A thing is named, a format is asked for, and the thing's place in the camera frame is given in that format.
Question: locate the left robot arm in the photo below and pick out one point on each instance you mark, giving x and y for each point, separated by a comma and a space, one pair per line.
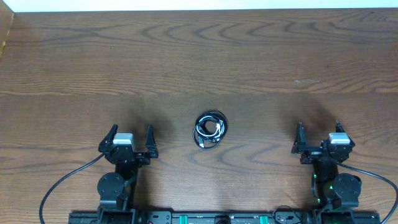
116, 189

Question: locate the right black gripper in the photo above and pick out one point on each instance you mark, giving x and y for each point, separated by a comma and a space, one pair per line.
311, 153

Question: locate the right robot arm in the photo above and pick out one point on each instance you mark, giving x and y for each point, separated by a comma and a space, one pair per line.
337, 193

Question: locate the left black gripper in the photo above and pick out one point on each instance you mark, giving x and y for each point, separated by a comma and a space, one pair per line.
145, 160

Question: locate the cardboard box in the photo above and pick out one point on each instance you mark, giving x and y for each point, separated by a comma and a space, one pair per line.
6, 19

